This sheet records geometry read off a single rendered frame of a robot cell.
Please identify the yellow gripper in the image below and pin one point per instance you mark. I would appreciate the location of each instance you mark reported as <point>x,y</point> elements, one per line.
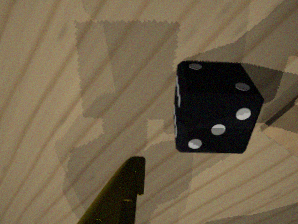
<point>116,203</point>

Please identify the tan flat mat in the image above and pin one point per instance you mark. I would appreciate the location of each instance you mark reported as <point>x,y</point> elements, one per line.
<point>283,126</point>

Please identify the black die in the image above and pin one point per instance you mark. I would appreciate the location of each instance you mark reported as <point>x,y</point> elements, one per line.
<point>216,107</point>

